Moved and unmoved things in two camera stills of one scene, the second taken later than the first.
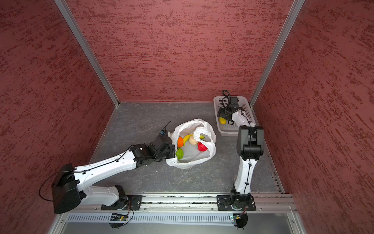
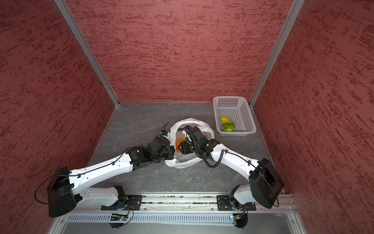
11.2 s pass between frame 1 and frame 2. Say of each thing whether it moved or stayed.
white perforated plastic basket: stayed
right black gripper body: moved
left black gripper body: stayed
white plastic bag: stayed
